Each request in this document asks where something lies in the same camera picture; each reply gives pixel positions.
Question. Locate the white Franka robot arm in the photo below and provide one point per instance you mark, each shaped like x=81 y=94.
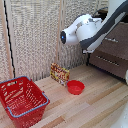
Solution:
x=86 y=31

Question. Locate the red yellow snack box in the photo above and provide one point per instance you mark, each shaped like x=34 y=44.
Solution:
x=60 y=74

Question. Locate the red plastic bowl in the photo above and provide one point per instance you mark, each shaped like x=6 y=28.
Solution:
x=76 y=87

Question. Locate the beige woven folding screen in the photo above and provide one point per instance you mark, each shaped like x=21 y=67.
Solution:
x=30 y=36

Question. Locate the brown drawer cabinet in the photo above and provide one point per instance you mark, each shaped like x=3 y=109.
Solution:
x=111 y=61

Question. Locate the red plastic shopping basket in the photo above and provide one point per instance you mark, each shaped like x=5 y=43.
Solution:
x=21 y=100

